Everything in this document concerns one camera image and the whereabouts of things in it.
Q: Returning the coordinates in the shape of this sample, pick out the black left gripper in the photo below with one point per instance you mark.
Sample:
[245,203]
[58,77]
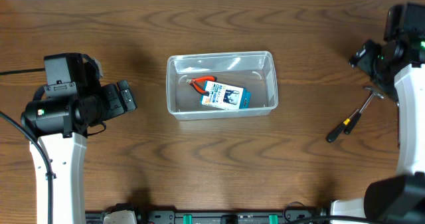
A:
[113,101]

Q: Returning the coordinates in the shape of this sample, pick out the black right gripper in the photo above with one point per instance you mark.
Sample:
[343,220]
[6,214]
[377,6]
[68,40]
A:
[363,59]

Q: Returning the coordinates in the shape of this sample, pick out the red handled cutting pliers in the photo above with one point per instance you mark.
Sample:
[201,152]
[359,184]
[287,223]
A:
[198,83]

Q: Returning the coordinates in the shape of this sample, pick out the black yellow handled screwdriver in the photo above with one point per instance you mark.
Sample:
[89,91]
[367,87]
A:
[346,126]

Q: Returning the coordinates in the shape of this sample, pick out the teal white screwdriver set box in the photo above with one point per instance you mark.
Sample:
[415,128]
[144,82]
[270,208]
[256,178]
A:
[225,96]

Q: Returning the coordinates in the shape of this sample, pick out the clear plastic container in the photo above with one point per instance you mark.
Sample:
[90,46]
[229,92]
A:
[253,70]

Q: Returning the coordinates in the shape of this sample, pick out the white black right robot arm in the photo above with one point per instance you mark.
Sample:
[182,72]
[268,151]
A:
[397,69]

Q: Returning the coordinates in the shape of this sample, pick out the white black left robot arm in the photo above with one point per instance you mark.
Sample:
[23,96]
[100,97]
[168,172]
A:
[57,120]

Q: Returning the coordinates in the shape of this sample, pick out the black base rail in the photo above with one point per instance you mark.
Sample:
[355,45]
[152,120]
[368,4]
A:
[128,213]

